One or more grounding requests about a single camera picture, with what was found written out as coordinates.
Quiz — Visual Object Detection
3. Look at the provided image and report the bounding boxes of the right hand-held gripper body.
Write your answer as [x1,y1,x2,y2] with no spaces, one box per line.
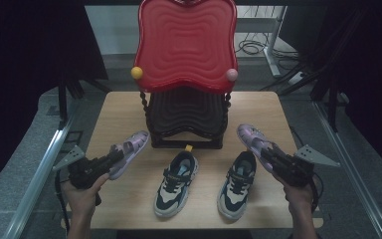
[272,143,341,187]

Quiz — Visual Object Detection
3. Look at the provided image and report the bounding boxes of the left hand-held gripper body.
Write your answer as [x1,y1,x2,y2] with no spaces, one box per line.
[52,144,112,190]

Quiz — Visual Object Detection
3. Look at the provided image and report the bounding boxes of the purple sandal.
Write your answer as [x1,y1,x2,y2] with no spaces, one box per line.
[108,129,150,181]
[237,123,280,173]

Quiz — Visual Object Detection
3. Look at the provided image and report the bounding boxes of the navy and beige sneaker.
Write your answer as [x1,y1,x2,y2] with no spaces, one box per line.
[216,150,258,222]
[153,144,200,219]

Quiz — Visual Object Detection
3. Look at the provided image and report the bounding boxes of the red and black shoe rack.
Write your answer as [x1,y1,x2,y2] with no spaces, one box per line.
[130,0,240,149]

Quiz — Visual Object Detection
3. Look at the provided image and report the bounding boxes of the person's right hand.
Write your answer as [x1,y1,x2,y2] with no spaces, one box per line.
[273,173,319,213]

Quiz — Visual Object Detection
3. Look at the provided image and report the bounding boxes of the person's left hand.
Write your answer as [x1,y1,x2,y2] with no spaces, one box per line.
[60,173,110,217]

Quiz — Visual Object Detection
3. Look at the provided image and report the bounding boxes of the black metal stand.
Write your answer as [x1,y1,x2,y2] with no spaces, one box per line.
[58,71,112,128]
[260,63,349,132]

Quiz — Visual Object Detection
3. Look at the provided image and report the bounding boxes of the white power strip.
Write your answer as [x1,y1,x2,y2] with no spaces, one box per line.
[287,71,304,86]

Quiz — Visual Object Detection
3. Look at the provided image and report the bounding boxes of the white metal desk leg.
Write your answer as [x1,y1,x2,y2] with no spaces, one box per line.
[263,5,287,78]

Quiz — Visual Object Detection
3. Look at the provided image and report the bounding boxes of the black curtain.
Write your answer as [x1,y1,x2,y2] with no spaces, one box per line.
[280,0,382,183]
[0,0,108,200]

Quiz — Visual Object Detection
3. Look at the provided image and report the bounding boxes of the thin black cable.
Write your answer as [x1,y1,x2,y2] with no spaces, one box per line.
[289,125,307,157]

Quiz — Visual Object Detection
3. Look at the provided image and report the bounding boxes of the right hand-held gripper cable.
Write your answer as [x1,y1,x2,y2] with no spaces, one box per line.
[309,171,324,214]

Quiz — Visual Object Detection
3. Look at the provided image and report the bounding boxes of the hand-held gripper cable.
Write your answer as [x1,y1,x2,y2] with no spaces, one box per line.
[309,171,324,214]
[55,169,72,234]

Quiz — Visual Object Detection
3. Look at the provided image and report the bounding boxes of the left hand-held gripper cable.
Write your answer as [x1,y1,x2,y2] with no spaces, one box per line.
[55,169,72,234]

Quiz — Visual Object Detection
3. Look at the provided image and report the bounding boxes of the aluminium rail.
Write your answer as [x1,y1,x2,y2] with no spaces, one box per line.
[312,101,382,239]
[1,99,81,239]

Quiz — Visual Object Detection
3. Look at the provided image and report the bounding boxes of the tangled black floor cables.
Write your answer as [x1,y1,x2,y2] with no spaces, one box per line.
[235,5,299,62]

